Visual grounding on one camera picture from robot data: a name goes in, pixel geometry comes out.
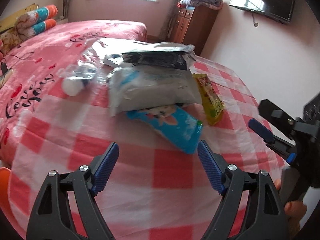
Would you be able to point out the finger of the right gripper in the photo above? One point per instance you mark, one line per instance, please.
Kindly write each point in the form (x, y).
(284, 149)
(280, 119)

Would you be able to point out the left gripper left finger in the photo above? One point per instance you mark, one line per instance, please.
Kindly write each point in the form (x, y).
(65, 206)

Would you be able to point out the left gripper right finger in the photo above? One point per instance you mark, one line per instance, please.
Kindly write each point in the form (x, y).
(250, 207)

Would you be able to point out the yellow green snack packet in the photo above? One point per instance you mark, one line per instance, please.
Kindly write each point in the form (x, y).
(212, 105)

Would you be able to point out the blue dog wipes pack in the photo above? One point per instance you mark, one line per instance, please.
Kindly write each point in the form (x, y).
(173, 123)

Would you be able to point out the black silver foil bag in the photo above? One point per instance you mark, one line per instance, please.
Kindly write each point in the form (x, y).
(164, 54)

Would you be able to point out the white plastic bottle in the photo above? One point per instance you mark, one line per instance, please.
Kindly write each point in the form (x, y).
(79, 79)

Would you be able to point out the grey white plastic mailer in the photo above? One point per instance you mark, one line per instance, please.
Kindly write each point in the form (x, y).
(140, 87)

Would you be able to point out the blue white wrapper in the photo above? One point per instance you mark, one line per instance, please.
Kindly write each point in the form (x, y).
(113, 60)

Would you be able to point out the orange plastic trash bin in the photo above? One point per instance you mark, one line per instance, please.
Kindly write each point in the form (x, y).
(4, 184)

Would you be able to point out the person right hand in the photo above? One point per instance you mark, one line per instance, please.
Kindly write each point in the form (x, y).
(295, 211)

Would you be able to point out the red white checkered tablecloth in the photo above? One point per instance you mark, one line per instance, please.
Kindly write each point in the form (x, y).
(155, 190)

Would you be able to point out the wooden dresser cabinet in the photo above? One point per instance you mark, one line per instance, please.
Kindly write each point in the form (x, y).
(193, 26)

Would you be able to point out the right grey curtain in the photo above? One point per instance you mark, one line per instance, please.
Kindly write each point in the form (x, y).
(166, 25)

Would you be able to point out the pink love you bedspread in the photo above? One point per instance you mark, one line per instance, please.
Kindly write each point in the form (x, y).
(36, 64)

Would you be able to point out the floral pillow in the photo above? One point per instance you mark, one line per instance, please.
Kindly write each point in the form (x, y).
(9, 39)

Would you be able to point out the rolled colourful quilt lower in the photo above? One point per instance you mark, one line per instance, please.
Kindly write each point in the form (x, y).
(36, 29)

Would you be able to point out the rolled colourful quilt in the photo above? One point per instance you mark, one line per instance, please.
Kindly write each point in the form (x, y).
(36, 29)
(36, 16)

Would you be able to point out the yellow headboard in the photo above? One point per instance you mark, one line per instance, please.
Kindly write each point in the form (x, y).
(9, 21)

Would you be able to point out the rolled colourful quilt upper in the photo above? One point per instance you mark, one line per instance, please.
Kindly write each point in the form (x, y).
(36, 16)

